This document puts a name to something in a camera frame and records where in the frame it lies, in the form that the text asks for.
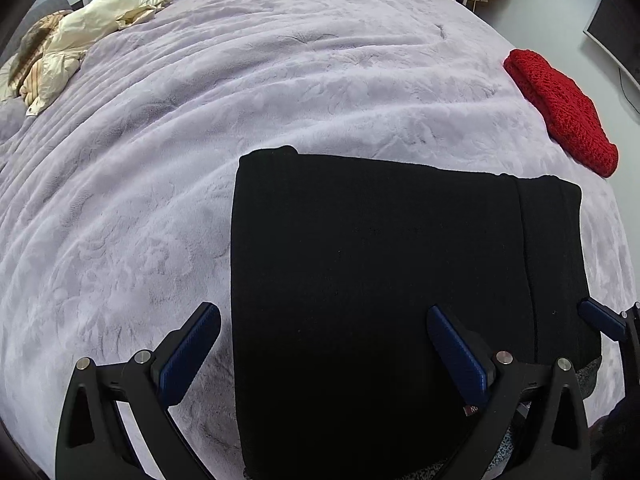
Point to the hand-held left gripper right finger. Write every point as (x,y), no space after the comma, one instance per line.
(457,355)

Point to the lilac plush blanket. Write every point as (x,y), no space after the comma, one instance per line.
(200,160)

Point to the cream crumpled bedding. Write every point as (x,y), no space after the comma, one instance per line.
(100,15)

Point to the black flat screen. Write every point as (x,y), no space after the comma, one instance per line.
(617,25)

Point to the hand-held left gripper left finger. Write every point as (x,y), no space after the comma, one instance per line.
(187,355)

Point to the person's right forearm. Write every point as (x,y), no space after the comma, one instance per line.
(617,445)

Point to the red knitted cloth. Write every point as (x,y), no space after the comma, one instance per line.
(560,105)

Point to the black pants with grey pattern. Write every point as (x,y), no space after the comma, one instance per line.
(375,270)

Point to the grey upholstered headboard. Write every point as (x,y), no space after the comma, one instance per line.
(37,20)

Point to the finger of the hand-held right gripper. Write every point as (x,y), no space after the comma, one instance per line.
(602,320)

